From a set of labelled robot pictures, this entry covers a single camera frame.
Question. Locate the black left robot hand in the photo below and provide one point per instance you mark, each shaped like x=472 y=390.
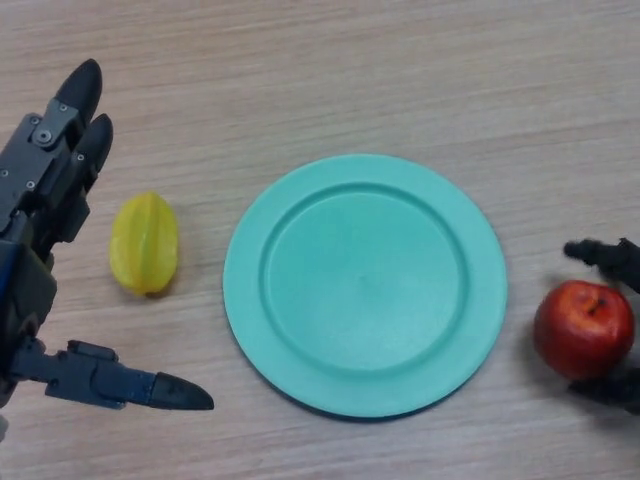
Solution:
x=30 y=200

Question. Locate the green round plate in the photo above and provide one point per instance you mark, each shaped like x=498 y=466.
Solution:
x=365 y=290

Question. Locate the red apple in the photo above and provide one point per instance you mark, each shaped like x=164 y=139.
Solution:
x=580 y=330

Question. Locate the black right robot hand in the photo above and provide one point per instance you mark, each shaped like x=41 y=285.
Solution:
x=612 y=255

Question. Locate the yellow starfruit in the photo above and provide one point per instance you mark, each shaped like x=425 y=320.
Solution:
x=145 y=245

